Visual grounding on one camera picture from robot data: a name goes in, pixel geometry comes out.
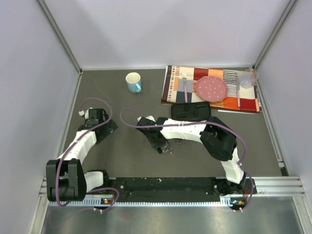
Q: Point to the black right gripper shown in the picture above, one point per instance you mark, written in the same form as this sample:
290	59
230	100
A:
155	146

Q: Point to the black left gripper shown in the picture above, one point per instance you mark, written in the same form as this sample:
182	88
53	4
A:
110	127

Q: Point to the black zip tool case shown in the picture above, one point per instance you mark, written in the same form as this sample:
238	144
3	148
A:
197	111

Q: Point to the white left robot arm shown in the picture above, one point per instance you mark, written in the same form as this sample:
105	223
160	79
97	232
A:
65	178

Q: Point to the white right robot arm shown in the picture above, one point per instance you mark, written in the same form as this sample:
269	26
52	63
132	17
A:
217	138

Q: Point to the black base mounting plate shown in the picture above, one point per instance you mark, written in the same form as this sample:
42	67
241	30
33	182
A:
176	189

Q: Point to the blue ceramic mug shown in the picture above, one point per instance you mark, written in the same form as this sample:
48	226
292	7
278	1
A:
133	80

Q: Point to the colourful patterned placemat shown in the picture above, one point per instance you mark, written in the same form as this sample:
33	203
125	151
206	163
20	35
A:
173	90

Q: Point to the pink polka dot plate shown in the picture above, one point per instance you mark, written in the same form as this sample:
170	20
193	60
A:
211	89

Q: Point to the clear plastic cup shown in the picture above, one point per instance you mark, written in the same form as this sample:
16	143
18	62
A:
247	78

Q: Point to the grey slotted cable duct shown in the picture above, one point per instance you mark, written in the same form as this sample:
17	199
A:
106	200

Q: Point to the pink handled fork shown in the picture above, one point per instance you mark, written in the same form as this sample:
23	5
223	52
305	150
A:
184	79

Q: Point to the pink handled knife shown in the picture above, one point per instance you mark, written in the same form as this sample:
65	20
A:
238	92

